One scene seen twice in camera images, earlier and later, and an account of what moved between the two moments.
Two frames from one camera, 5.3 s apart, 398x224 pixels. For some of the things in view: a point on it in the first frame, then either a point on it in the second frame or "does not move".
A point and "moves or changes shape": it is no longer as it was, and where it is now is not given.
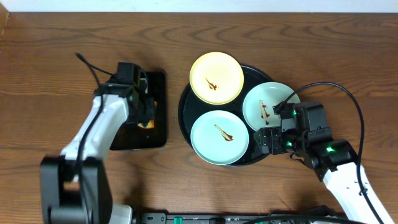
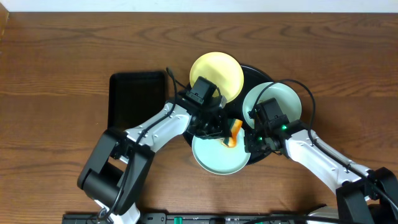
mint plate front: [219, 137] moves or changes shape
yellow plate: [216, 78] does not move
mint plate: [259, 101] does not move
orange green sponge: [147, 124] moves or changes shape
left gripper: [147, 111] → [211, 130]
